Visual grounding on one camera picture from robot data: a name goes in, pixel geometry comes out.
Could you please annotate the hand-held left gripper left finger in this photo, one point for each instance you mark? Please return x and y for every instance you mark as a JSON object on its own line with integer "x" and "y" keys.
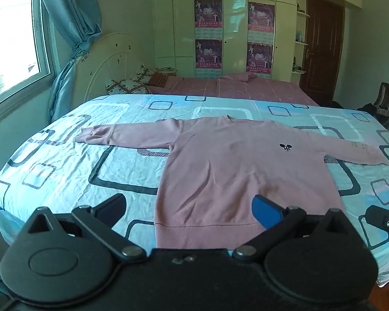
{"x": 115, "y": 209}

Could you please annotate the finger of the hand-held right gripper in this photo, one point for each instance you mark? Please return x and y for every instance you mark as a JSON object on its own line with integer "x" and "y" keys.
{"x": 384, "y": 220}

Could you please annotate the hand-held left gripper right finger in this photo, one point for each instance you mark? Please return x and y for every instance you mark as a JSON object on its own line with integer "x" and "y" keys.
{"x": 265, "y": 209}

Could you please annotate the pink sweatshirt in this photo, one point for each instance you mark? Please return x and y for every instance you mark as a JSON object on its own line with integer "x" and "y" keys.
{"x": 220, "y": 168}

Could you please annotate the dark clothes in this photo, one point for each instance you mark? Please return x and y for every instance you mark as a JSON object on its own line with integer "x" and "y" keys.
{"x": 371, "y": 108}

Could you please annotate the blue patterned bedsheet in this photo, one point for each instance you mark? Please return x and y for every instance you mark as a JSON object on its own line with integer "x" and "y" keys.
{"x": 68, "y": 168}

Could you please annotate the patterned pillow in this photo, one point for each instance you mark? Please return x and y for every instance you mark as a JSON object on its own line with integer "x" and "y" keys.
{"x": 142, "y": 74}
{"x": 128, "y": 87}

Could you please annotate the wooden chair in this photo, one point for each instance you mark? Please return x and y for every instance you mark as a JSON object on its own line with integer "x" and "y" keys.
{"x": 383, "y": 94}

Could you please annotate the pink garment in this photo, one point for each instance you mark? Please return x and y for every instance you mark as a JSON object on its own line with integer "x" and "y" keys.
{"x": 240, "y": 76}

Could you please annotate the brown cushion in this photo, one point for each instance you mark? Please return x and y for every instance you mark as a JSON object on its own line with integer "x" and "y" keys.
{"x": 160, "y": 80}

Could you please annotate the cream headboard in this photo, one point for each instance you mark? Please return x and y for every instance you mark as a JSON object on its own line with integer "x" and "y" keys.
{"x": 116, "y": 58}

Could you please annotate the brown wooden door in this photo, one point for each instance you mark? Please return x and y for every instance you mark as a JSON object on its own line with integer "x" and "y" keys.
{"x": 324, "y": 48}

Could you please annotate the teal bottle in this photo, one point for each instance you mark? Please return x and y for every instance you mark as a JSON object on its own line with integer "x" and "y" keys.
{"x": 300, "y": 36}

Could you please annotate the cream wardrobe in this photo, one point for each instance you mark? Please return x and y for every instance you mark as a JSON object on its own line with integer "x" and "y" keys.
{"x": 233, "y": 32}

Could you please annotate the window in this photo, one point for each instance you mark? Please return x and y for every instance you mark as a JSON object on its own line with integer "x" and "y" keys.
{"x": 9, "y": 39}

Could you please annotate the teal curtain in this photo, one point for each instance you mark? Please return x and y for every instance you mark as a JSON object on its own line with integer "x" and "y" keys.
{"x": 71, "y": 13}

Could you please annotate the wall poster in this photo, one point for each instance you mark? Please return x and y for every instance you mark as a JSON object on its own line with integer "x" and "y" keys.
{"x": 208, "y": 16}
{"x": 261, "y": 19}
{"x": 209, "y": 53}
{"x": 259, "y": 56}

